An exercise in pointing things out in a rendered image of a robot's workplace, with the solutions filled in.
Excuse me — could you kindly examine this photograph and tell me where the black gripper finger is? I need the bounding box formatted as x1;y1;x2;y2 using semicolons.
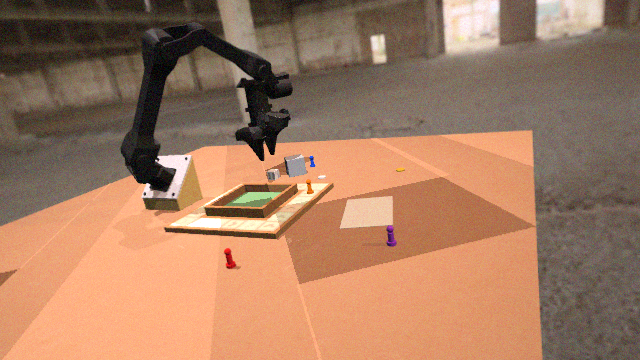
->
245;136;267;161
262;129;282;155

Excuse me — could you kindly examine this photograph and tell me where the purple game pawn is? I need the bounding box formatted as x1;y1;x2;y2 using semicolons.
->
386;225;397;246

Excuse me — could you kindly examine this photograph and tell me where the red game pawn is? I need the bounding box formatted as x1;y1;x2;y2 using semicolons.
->
224;248;236;269

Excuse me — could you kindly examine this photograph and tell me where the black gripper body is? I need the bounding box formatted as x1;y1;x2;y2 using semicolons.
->
235;101;277;141

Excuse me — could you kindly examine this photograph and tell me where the orange pawn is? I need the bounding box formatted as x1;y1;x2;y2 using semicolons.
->
306;179;314;194

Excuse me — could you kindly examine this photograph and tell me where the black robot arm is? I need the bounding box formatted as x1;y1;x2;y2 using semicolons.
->
121;22;293;192

